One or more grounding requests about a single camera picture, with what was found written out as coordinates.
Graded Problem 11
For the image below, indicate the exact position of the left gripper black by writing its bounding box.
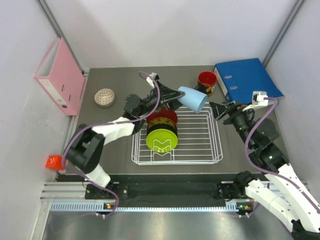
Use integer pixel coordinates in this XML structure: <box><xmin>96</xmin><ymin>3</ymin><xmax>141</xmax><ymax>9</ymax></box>
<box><xmin>136</xmin><ymin>80</ymin><xmax>188</xmax><ymax>117</ymax></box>

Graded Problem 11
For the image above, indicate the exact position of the black gold plate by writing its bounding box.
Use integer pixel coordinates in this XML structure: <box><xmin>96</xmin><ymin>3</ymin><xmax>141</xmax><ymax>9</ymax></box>
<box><xmin>147</xmin><ymin>117</ymin><xmax>177</xmax><ymax>134</ymax></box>

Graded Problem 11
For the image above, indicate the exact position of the lime green plate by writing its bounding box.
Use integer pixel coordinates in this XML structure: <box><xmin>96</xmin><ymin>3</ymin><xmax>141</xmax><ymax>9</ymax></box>
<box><xmin>146</xmin><ymin>128</ymin><xmax>178</xmax><ymax>153</ymax></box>

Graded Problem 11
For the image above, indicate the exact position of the red floral bowl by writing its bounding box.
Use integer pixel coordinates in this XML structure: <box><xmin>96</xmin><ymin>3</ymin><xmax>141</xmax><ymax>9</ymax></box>
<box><xmin>146</xmin><ymin>108</ymin><xmax>178</xmax><ymax>124</ymax></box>

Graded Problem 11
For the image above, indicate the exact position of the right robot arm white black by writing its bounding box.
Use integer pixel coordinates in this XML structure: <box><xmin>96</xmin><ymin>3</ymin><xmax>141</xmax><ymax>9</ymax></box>
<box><xmin>209</xmin><ymin>102</ymin><xmax>320</xmax><ymax>240</ymax></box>

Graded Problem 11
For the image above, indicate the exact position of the white wire dish rack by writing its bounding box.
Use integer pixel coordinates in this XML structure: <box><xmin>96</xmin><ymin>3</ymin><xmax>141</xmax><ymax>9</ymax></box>
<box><xmin>131</xmin><ymin>102</ymin><xmax>223</xmax><ymax>166</ymax></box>

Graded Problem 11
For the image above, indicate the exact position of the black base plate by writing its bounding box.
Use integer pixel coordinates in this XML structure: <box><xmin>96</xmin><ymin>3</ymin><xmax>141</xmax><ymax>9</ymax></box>
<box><xmin>84</xmin><ymin>173</ymin><xmax>243</xmax><ymax>207</ymax></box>

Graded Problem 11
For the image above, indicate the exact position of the blue binder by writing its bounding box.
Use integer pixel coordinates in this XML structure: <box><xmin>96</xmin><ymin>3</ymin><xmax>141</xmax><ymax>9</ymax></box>
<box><xmin>214</xmin><ymin>58</ymin><xmax>284</xmax><ymax>104</ymax></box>

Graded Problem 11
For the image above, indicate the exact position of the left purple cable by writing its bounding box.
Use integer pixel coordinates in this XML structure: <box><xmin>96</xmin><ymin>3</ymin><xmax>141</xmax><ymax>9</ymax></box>
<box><xmin>61</xmin><ymin>70</ymin><xmax>162</xmax><ymax>213</ymax></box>

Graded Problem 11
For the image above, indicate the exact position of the black skull mug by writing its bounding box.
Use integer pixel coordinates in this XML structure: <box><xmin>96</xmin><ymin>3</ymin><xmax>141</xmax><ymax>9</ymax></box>
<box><xmin>194</xmin><ymin>71</ymin><xmax>218</xmax><ymax>97</ymax></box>

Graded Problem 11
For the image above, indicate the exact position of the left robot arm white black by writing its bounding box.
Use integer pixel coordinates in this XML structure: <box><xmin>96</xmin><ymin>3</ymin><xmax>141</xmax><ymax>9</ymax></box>
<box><xmin>63</xmin><ymin>80</ymin><xmax>185</xmax><ymax>199</ymax></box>

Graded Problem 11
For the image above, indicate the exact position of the purple cable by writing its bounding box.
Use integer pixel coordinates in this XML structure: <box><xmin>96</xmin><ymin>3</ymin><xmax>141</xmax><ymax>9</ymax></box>
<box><xmin>61</xmin><ymin>70</ymin><xmax>162</xmax><ymax>213</ymax></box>
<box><xmin>244</xmin><ymin>96</ymin><xmax>320</xmax><ymax>213</ymax></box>

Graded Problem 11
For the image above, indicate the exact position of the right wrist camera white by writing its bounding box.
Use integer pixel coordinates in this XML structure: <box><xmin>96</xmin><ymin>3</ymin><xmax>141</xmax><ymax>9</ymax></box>
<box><xmin>243</xmin><ymin>91</ymin><xmax>269</xmax><ymax>111</ymax></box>

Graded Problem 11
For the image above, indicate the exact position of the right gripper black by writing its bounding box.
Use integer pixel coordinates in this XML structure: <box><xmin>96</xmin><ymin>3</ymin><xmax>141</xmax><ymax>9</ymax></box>
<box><xmin>208</xmin><ymin>100</ymin><xmax>254</xmax><ymax>149</ymax></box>

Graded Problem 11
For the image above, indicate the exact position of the red emergency button box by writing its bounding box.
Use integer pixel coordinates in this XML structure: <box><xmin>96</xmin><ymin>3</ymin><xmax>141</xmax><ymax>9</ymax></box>
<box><xmin>45</xmin><ymin>154</ymin><xmax>65</xmax><ymax>171</ymax></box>

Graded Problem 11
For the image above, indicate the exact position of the patterned small bowl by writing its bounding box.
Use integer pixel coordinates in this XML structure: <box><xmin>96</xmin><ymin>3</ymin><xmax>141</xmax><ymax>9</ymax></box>
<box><xmin>94</xmin><ymin>88</ymin><xmax>115</xmax><ymax>108</ymax></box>

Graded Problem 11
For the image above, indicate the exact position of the slotted cable duct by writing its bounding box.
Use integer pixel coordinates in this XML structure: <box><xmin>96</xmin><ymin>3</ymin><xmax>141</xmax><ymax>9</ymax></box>
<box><xmin>50</xmin><ymin>201</ymin><xmax>253</xmax><ymax>212</ymax></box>

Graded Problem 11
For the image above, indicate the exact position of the pink binder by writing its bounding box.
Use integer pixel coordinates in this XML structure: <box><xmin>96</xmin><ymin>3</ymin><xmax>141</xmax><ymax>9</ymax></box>
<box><xmin>34</xmin><ymin>38</ymin><xmax>85</xmax><ymax>116</ymax></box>

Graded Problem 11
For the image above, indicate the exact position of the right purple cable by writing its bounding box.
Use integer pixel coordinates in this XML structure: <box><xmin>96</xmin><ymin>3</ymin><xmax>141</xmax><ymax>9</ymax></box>
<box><xmin>244</xmin><ymin>96</ymin><xmax>320</xmax><ymax>213</ymax></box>

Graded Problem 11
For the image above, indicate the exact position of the light blue cup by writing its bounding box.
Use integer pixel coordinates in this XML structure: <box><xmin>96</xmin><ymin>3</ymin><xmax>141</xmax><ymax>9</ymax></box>
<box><xmin>178</xmin><ymin>86</ymin><xmax>208</xmax><ymax>114</ymax></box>

